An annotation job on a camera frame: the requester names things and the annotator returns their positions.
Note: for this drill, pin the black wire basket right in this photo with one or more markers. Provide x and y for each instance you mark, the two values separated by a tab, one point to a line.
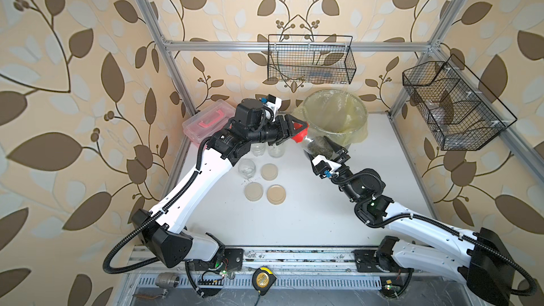
462	112

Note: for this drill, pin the red jar lid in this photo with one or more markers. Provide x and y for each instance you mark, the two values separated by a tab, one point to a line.
300	130

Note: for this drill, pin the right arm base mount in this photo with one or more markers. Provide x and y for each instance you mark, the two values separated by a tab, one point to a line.
379	259

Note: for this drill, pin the ribbed glass jar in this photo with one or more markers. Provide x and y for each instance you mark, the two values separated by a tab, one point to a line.
246	168

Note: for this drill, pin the pink plastic toolbox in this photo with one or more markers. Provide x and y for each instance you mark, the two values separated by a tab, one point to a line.
208	121

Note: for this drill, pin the black wire basket back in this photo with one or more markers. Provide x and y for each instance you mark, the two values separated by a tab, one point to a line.
310	58

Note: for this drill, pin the tan short jar lid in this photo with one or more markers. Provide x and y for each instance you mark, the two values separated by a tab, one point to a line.
276	194

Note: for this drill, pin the red lid tea jar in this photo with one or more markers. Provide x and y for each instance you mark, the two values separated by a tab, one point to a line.
314	143

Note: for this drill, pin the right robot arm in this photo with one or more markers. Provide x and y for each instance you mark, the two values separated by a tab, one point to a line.
479	260

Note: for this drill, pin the cream tall jar lid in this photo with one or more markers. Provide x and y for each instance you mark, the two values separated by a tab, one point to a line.
253	191

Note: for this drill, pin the black wire basket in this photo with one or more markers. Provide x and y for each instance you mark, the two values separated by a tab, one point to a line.
310	58
462	112

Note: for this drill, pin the yellow plastic bin liner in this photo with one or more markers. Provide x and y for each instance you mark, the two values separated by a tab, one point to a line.
335	114

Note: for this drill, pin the yellow black tape measure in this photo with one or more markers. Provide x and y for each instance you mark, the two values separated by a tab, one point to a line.
262	280

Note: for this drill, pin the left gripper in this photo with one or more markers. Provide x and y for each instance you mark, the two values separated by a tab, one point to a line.
281	134

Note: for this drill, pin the beige lid short jar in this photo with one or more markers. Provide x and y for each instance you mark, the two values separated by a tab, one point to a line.
258	149

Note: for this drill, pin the metal pipe fitting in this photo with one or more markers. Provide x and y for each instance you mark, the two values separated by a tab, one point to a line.
167	280

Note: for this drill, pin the beige lid tall jar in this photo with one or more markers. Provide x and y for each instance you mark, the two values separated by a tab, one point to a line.
277	151

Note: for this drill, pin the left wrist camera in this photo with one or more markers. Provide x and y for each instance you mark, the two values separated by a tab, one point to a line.
273	102

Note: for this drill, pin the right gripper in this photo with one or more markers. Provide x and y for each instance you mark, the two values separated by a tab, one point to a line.
341	151

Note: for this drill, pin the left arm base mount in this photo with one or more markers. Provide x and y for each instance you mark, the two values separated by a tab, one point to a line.
227	259

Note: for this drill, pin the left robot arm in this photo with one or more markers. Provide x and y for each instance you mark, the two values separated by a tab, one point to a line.
162	228

